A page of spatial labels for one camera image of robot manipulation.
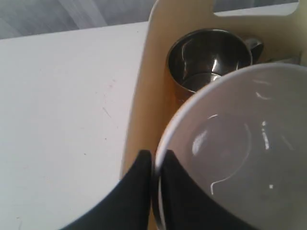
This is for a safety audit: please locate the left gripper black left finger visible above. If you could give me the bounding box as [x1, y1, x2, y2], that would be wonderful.
[63, 150, 152, 230]

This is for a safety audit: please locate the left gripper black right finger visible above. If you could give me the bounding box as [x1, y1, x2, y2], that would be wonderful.
[161, 150, 242, 230]

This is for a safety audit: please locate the white ceramic bowl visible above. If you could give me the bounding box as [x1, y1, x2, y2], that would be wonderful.
[152, 63, 307, 230]

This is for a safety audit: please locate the steel mug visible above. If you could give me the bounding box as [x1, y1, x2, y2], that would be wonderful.
[166, 29, 264, 105]

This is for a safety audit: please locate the cream bin with circle mark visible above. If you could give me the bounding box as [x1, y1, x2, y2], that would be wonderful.
[119, 0, 307, 230]

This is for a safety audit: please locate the white curtain backdrop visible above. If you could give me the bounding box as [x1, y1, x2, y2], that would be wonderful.
[0, 0, 307, 40]

